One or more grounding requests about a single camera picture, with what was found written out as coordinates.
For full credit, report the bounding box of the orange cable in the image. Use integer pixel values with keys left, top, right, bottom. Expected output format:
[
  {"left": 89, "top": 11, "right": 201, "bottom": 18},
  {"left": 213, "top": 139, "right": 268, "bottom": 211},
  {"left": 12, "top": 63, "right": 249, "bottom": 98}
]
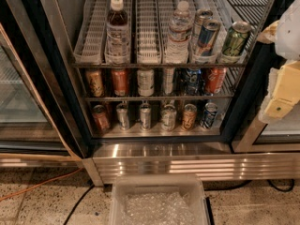
[{"left": 0, "top": 167, "right": 84, "bottom": 203}]

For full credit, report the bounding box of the red can bottom shelf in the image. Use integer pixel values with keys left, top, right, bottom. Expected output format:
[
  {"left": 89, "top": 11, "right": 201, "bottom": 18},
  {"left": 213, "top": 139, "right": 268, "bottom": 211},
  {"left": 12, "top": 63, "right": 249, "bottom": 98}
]
[{"left": 92, "top": 105, "right": 111, "bottom": 131}]

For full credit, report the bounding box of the clear water bottle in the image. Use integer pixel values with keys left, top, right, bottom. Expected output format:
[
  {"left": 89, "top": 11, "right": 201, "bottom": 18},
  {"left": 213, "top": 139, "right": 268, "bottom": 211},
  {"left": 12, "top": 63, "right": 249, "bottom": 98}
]
[{"left": 165, "top": 1, "right": 193, "bottom": 64}]

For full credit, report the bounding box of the green can top shelf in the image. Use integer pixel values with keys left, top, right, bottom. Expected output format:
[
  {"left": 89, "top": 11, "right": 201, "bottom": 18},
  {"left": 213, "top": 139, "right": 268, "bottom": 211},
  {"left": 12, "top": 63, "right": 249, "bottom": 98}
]
[{"left": 218, "top": 21, "right": 251, "bottom": 64}]

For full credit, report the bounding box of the dark blue can middle shelf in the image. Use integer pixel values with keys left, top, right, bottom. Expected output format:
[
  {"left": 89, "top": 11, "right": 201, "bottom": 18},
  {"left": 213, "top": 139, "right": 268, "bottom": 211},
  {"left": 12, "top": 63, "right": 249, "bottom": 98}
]
[{"left": 183, "top": 68, "right": 201, "bottom": 96}]

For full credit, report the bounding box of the black cable right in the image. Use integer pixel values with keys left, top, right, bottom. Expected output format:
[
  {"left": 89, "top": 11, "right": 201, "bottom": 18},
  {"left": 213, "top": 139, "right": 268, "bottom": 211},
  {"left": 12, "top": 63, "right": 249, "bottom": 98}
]
[{"left": 203, "top": 178, "right": 296, "bottom": 193}]

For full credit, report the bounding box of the brown tea bottle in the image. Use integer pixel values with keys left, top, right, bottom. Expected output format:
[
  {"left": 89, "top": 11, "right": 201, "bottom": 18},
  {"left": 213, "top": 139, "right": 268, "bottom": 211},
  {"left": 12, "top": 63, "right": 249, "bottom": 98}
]
[{"left": 105, "top": 0, "right": 129, "bottom": 64}]

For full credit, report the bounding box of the red orange can middle shelf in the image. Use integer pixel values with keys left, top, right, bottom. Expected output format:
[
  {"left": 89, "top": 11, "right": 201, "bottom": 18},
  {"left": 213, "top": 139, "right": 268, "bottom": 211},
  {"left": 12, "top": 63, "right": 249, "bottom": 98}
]
[{"left": 204, "top": 67, "right": 227, "bottom": 95}]

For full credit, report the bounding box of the silver can rear top shelf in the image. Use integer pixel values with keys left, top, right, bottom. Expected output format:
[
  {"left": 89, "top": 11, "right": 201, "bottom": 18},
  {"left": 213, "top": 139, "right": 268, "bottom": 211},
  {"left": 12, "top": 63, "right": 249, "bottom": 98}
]
[{"left": 191, "top": 8, "right": 213, "bottom": 46}]

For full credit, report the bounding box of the white can middle shelf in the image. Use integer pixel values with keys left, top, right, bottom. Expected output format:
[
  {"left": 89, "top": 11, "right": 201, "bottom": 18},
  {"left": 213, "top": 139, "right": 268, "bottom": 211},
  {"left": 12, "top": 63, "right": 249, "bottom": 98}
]
[{"left": 137, "top": 69, "right": 154, "bottom": 97}]

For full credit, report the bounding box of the silver can middle shelf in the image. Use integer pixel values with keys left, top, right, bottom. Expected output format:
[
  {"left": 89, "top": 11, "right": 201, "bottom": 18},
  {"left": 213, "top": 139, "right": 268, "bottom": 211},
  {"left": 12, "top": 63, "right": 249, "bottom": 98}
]
[{"left": 163, "top": 67, "right": 175, "bottom": 95}]

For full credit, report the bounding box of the tan can bottom shelf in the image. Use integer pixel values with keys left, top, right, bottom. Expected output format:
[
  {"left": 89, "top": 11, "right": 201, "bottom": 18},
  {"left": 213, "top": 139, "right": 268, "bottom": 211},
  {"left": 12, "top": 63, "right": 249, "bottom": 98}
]
[{"left": 181, "top": 104, "right": 197, "bottom": 130}]

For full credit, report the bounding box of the glass fridge door left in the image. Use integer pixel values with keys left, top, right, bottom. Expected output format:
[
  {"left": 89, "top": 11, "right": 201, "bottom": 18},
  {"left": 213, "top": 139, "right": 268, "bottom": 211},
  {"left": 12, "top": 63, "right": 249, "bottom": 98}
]
[{"left": 0, "top": 24, "right": 81, "bottom": 167}]

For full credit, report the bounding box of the black cable left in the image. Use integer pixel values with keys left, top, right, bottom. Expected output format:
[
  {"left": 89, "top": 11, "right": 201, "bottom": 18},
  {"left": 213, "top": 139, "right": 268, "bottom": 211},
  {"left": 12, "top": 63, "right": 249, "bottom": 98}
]
[{"left": 63, "top": 184, "right": 96, "bottom": 225}]

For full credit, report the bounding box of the blue energy drink can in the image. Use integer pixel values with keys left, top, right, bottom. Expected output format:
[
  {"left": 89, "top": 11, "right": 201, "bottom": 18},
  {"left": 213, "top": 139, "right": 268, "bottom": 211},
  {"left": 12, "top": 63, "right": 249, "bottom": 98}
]
[{"left": 194, "top": 19, "right": 220, "bottom": 56}]

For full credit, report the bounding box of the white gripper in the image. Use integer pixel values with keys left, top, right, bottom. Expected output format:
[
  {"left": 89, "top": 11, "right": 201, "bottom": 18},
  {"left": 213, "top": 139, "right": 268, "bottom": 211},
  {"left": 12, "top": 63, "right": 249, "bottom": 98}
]
[{"left": 257, "top": 21, "right": 300, "bottom": 124}]

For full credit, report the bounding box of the black cable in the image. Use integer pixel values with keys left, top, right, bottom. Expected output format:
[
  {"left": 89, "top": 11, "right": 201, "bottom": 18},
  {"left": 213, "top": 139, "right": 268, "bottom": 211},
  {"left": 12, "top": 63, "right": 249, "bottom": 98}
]
[
  {"left": 63, "top": 184, "right": 96, "bottom": 225},
  {"left": 203, "top": 178, "right": 296, "bottom": 193}
]

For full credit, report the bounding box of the stainless steel fridge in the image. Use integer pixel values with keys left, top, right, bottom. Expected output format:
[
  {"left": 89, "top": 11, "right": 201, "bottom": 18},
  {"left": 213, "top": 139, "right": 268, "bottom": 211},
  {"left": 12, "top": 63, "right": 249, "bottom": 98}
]
[{"left": 0, "top": 0, "right": 300, "bottom": 186}]

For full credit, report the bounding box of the blue can bottom shelf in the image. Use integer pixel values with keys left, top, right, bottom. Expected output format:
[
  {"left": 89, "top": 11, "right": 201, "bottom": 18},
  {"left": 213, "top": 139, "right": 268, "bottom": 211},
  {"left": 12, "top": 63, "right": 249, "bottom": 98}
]
[{"left": 200, "top": 102, "right": 218, "bottom": 129}]

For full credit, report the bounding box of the white plastic shelf organiser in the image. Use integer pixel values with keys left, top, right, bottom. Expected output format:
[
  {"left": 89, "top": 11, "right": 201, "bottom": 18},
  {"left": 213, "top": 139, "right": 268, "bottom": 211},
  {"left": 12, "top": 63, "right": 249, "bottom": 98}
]
[{"left": 72, "top": 0, "right": 261, "bottom": 66}]

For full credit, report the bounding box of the tan can middle shelf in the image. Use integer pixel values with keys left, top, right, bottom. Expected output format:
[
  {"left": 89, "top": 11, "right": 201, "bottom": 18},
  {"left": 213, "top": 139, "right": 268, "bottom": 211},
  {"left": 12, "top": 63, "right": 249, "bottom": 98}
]
[{"left": 85, "top": 69, "right": 104, "bottom": 98}]

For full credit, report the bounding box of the white can bottom shelf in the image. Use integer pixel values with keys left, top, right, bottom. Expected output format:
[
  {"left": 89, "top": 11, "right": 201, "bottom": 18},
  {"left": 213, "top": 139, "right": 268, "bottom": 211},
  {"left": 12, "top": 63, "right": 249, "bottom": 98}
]
[{"left": 161, "top": 104, "right": 177, "bottom": 131}]

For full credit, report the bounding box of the clear plastic bin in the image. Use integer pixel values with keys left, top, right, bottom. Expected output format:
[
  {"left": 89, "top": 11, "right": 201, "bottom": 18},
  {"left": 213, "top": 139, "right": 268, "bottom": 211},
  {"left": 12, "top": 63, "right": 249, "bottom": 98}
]
[{"left": 109, "top": 174, "right": 212, "bottom": 225}]

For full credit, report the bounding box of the silver can shelf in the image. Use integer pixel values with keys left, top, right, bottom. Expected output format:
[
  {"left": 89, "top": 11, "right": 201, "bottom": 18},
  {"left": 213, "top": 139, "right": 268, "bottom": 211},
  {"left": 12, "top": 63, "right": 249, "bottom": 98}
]
[
  {"left": 163, "top": 67, "right": 175, "bottom": 95},
  {"left": 191, "top": 8, "right": 213, "bottom": 46},
  {"left": 116, "top": 103, "right": 130, "bottom": 130},
  {"left": 140, "top": 103, "right": 151, "bottom": 130}
]

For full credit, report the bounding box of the bubble wrap sheet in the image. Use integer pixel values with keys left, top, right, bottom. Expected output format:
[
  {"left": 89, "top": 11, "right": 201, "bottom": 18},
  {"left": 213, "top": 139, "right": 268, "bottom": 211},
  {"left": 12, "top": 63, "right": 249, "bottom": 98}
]
[{"left": 122, "top": 192, "right": 196, "bottom": 225}]

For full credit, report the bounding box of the silver can bottom shelf centre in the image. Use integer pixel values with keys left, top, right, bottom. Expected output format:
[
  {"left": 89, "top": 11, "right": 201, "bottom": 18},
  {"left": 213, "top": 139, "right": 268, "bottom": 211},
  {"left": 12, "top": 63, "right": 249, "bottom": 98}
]
[{"left": 140, "top": 103, "right": 151, "bottom": 130}]

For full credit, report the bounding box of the tan can shelf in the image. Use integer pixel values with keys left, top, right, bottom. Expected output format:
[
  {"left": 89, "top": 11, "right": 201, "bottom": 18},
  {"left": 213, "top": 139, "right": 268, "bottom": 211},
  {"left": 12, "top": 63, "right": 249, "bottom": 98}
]
[
  {"left": 85, "top": 69, "right": 104, "bottom": 98},
  {"left": 181, "top": 104, "right": 197, "bottom": 130}
]

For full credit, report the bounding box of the silver can bottom shelf left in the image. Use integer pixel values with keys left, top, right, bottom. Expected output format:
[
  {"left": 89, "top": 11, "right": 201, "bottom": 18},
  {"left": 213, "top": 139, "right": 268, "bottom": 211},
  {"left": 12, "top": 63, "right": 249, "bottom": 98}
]
[{"left": 116, "top": 103, "right": 130, "bottom": 130}]

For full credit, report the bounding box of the white can shelf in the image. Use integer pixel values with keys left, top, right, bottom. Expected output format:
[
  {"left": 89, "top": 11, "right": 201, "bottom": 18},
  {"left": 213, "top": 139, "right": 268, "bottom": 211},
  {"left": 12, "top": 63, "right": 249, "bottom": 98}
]
[
  {"left": 137, "top": 69, "right": 154, "bottom": 97},
  {"left": 161, "top": 104, "right": 177, "bottom": 131}
]

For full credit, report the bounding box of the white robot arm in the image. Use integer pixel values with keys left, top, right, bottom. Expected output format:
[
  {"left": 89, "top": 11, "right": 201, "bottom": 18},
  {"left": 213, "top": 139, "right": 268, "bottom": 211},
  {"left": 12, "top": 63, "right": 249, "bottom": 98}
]
[{"left": 257, "top": 0, "right": 300, "bottom": 124}]

